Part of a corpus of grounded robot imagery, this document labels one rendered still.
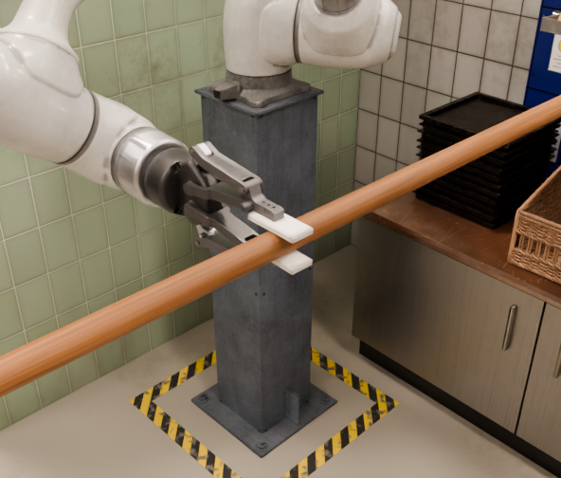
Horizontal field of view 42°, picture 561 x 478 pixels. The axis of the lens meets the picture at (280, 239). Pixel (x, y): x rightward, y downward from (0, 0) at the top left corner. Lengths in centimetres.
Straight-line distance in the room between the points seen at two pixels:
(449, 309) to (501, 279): 22
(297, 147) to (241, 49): 28
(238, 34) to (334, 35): 23
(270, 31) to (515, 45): 95
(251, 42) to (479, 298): 89
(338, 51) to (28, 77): 88
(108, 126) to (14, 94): 13
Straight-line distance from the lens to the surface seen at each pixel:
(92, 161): 94
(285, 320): 201
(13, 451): 230
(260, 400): 212
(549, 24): 168
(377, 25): 160
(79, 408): 237
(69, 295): 223
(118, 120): 94
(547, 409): 206
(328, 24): 155
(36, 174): 202
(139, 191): 90
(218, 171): 80
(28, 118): 87
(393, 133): 272
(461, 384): 219
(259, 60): 167
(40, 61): 88
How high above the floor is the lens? 159
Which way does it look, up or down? 31 degrees down
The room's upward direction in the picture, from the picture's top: straight up
